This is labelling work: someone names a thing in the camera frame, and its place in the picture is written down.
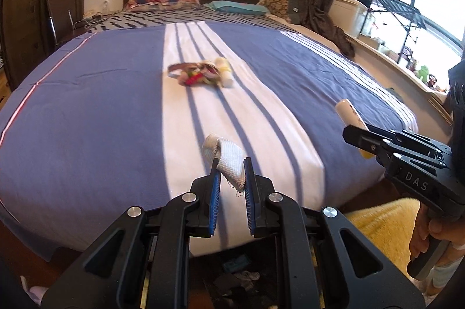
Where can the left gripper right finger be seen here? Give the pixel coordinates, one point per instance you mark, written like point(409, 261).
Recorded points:
point(322, 260)

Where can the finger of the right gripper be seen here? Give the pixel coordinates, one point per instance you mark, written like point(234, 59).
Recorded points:
point(384, 149)
point(412, 141)

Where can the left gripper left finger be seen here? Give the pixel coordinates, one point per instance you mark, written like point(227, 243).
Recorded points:
point(140, 261)

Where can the white yellow cream tube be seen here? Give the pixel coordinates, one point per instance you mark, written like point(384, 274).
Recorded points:
point(349, 115)

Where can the blue wet wipes packet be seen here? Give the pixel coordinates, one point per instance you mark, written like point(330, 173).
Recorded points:
point(236, 265)

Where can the white gauze bandage strip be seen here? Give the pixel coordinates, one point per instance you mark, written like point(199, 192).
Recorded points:
point(230, 159)

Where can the right hand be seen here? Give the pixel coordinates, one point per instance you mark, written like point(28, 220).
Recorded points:
point(440, 229)

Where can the green toy figure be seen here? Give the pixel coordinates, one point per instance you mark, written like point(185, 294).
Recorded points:
point(423, 74)

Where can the white storage box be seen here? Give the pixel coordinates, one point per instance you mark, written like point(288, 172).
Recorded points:
point(348, 15)

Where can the black metal rack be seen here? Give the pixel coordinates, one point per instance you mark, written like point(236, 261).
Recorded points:
point(394, 27)

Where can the blue white striped duvet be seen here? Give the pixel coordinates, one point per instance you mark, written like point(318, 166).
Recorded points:
point(100, 125)

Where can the patterned cushion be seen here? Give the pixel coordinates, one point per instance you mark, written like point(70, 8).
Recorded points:
point(284, 9)

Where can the teal pillow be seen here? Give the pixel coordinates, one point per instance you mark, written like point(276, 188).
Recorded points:
point(237, 8)

